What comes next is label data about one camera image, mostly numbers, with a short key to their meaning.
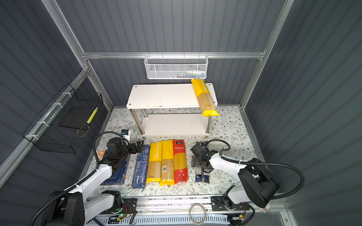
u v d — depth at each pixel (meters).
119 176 0.77
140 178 0.81
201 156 0.69
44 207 0.38
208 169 0.65
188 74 0.92
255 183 0.43
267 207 0.71
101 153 0.95
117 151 0.67
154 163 0.87
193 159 0.82
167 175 0.82
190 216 0.70
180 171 0.83
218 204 0.73
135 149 0.77
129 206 0.72
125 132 0.75
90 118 0.75
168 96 0.79
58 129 0.71
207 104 0.70
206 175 0.82
